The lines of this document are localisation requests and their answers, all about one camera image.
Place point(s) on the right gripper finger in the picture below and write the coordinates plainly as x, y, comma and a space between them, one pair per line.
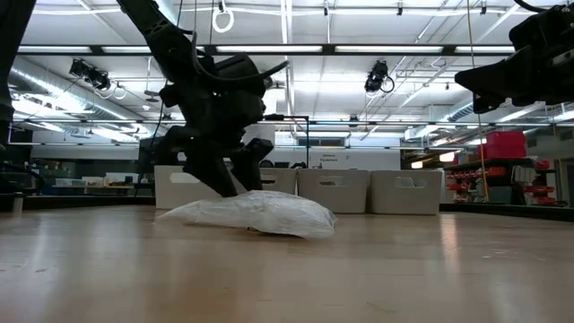
502, 67
498, 88

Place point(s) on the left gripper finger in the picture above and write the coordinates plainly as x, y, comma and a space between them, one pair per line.
249, 170
211, 172

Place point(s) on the clear bag of cotton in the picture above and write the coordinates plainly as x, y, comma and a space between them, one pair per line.
296, 215
202, 215

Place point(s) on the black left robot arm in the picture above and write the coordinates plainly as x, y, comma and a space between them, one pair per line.
157, 31

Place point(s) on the pale grey plastic storage bin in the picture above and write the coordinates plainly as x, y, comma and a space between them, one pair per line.
426, 193
282, 179
350, 193

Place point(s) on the white plastic storage bin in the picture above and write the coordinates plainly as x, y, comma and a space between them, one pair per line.
172, 197

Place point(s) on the red plastic storage bin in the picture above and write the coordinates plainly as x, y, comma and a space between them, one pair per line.
507, 151
507, 138

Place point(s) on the dark shelf rack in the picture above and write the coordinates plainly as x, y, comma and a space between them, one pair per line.
493, 161

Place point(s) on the small red parts bin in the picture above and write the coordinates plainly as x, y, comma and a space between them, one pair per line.
542, 164

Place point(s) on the cluttered work desk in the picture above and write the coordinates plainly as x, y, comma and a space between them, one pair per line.
89, 187

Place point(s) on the black mounted camera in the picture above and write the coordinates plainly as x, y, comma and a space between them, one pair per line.
374, 81
89, 74

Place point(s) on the silver ventilation duct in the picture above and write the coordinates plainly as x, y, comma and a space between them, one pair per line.
45, 87

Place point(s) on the white cylindrical post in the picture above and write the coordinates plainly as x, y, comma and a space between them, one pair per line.
18, 204

